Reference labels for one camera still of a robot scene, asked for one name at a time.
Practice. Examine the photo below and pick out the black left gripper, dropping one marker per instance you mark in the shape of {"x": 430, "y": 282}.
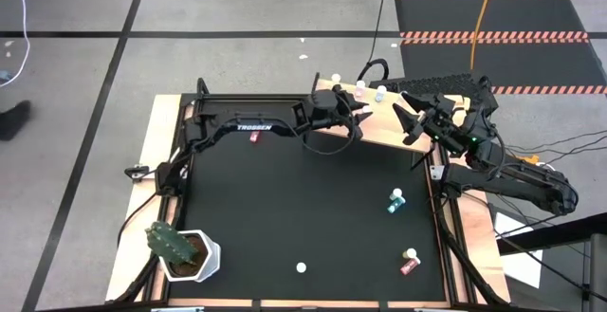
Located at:
{"x": 329, "y": 108}

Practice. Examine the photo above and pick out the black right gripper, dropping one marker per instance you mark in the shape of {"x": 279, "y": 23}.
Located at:
{"x": 446, "y": 124}

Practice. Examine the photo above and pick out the blue pill bottle white cap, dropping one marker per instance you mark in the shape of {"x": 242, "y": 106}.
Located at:
{"x": 380, "y": 93}
{"x": 397, "y": 192}
{"x": 396, "y": 205}

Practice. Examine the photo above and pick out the yellow pill bottle white cap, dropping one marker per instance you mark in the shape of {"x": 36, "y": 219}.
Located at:
{"x": 410, "y": 253}
{"x": 336, "y": 78}

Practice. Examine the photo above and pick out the red pill bottle white cap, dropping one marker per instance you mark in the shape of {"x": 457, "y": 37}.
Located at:
{"x": 254, "y": 137}
{"x": 410, "y": 267}

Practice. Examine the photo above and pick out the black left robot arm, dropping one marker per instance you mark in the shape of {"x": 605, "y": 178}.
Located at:
{"x": 223, "y": 129}

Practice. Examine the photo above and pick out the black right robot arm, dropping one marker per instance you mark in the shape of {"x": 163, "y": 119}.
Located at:
{"x": 521, "y": 184}

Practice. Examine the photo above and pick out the silver mounting plate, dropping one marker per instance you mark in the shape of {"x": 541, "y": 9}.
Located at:
{"x": 438, "y": 172}

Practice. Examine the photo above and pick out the orange connector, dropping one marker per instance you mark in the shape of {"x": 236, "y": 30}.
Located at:
{"x": 534, "y": 159}

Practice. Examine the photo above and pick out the black hazard-striped floor mat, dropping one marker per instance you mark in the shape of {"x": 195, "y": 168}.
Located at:
{"x": 521, "y": 13}

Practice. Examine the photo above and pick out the white paper sheet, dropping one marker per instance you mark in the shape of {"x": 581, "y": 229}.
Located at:
{"x": 519, "y": 264}

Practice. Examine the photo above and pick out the black bar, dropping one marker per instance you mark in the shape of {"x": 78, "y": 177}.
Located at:
{"x": 569, "y": 231}

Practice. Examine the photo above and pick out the white hexagonal plant pot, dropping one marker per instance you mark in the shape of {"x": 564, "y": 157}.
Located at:
{"x": 211, "y": 260}

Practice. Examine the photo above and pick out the black silver clamp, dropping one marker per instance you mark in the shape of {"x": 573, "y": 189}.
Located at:
{"x": 137, "y": 173}

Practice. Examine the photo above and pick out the green cactus plant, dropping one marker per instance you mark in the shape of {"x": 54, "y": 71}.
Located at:
{"x": 171, "y": 245}

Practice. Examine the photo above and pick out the wooden shelf black metal frame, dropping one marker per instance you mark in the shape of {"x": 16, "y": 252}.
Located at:
{"x": 379, "y": 127}

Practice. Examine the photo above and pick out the black aluminium rig frame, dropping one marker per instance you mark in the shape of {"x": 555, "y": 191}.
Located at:
{"x": 441, "y": 255}

